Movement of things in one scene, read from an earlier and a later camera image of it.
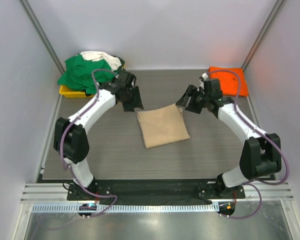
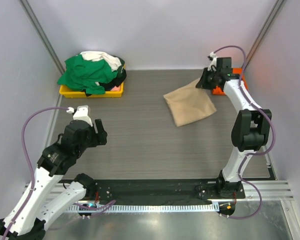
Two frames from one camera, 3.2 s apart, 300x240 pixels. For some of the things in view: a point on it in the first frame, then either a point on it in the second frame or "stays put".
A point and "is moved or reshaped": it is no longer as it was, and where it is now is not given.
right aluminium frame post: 273,14 stays put
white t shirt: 115,62 stays put
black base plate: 155,192 stays put
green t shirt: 77,73 stays put
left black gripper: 136,102 -> 100,137
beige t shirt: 163,126 is moved or reshaped
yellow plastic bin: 70,92 stays put
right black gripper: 192,91 -> 201,84
